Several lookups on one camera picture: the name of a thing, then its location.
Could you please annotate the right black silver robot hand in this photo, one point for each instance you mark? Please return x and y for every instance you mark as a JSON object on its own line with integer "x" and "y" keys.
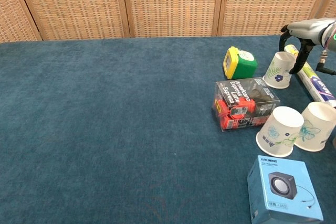
{"x": 307, "y": 30}

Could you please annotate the white cup fern leaf print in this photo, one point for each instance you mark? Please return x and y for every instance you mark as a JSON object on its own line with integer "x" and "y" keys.
{"x": 278, "y": 77}

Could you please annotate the clear red black capsule box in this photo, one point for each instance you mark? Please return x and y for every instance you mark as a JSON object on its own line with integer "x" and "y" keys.
{"x": 236, "y": 103}

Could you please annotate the white cup blue dandelion print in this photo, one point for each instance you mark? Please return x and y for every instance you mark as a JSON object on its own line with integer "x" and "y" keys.
{"x": 278, "y": 129}

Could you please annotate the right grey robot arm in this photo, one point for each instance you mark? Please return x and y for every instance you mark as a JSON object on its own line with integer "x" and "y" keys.
{"x": 330, "y": 35}

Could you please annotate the cling film roll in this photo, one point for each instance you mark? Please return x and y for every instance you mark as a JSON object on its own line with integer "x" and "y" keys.
{"x": 315, "y": 82}

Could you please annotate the green yellow plastic box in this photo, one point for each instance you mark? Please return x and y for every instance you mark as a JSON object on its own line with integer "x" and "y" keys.
{"x": 244, "y": 66}

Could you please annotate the white cup teal orchid print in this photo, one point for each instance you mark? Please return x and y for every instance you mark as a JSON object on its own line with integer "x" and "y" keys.
{"x": 317, "y": 119}

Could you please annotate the woven bamboo folding screen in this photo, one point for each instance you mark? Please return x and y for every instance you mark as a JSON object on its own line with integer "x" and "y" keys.
{"x": 168, "y": 3}

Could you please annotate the light blue speaker box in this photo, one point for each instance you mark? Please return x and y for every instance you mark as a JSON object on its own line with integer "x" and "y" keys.
{"x": 283, "y": 187}

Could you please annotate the blue carpet table cover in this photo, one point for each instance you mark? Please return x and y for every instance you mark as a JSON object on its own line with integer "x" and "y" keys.
{"x": 105, "y": 129}

